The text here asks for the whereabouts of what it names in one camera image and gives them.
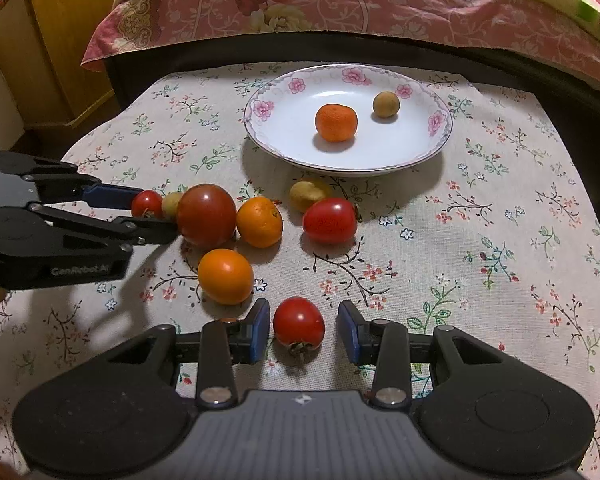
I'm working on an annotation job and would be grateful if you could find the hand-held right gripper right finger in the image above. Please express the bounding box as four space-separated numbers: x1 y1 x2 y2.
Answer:
337 300 512 409

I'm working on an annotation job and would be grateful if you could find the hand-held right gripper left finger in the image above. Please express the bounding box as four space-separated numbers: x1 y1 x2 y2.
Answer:
99 298 272 409

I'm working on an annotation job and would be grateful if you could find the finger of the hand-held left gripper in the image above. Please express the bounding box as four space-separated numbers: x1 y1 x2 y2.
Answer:
25 201 180 263
0 150 144 212

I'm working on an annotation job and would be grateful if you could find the small red cherry tomato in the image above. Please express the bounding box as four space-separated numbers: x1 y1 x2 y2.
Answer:
130 190 165 219

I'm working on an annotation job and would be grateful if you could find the small tan longan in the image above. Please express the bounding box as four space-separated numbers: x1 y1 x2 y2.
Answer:
161 191 185 221

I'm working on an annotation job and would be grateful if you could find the round red tomato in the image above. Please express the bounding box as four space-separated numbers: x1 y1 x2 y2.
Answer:
272 296 326 359

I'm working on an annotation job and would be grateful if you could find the yellow-orange tomato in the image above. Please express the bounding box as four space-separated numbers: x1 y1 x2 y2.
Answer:
197 248 255 306

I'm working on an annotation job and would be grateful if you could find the oblong red tomato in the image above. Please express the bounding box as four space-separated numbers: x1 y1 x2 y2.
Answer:
302 197 364 245

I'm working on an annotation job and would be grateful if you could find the large tan longan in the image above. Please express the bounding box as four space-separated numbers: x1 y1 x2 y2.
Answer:
288 180 332 213

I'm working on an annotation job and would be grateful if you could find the white floral-rim plate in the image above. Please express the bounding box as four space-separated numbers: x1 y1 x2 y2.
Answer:
243 63 454 178

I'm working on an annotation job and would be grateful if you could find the large dark red tomato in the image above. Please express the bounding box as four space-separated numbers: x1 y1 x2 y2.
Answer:
176 183 238 249

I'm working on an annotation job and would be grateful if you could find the orange with green stem end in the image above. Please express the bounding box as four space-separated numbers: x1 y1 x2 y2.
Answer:
236 196 284 249

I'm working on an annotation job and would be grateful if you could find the floral tablecloth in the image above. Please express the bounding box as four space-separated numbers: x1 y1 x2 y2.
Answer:
0 62 600 480

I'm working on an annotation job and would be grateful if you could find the yellow wooden cabinet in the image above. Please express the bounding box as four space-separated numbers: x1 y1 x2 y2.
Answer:
0 0 148 137

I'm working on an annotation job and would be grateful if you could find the orange tangerine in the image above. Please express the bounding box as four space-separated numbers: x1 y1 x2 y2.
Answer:
314 103 358 142

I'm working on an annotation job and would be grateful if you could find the olive-brown longan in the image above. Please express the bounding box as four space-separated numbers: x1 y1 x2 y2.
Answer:
372 91 402 119

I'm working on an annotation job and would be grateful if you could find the pink floral bedsheet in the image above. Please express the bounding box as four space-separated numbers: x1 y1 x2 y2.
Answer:
80 0 600 93

